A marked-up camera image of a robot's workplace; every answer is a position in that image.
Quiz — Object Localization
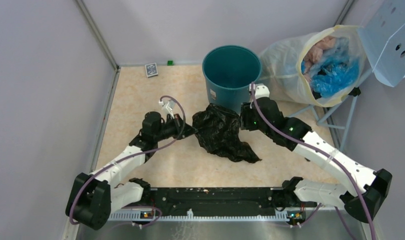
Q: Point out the purple cable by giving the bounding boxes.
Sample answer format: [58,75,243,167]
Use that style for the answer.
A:
[249,82,379,240]
[68,95,187,226]

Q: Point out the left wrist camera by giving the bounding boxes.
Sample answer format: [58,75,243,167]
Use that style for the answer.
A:
[158,99,176,118]

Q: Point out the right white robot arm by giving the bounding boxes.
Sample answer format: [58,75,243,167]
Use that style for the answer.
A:
[240,97,393,223]

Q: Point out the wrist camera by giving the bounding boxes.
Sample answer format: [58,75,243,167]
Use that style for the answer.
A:
[249,83,270,100]
[158,99,176,118]

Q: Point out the perforated light blue panel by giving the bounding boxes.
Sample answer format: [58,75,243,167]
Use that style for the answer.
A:
[357,0,405,87]

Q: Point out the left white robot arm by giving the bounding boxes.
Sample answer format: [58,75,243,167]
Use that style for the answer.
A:
[65,111,198,230]

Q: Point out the white cable duct strip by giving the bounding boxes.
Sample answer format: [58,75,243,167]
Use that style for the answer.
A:
[108,209,290,223]

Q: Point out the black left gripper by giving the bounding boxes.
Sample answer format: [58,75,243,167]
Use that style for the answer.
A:
[154,113,198,142]

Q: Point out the blue trash bag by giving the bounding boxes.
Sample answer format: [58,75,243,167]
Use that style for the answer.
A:
[308,37,362,100]

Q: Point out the translucent bag of trash bags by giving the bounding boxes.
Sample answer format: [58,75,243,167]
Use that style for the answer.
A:
[259,25,366,108]

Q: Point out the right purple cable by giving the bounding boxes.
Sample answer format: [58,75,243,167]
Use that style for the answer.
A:
[249,82,379,240]

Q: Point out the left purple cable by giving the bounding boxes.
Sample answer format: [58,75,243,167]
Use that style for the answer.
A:
[68,95,187,226]

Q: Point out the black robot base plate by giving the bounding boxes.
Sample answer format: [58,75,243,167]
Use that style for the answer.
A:
[141,187,301,217]

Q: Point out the blue playing card box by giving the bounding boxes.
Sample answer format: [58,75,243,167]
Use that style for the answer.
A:
[144,62,159,78]

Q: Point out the pink trash bag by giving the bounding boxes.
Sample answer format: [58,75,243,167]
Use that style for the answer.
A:
[301,36,337,83]

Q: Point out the black trash bag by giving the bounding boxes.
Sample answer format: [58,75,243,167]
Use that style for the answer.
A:
[192,103,262,164]

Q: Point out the teal plastic trash bin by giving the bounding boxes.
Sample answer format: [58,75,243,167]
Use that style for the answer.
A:
[202,45,262,114]

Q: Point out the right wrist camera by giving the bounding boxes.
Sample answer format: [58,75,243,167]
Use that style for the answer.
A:
[249,83,270,100]

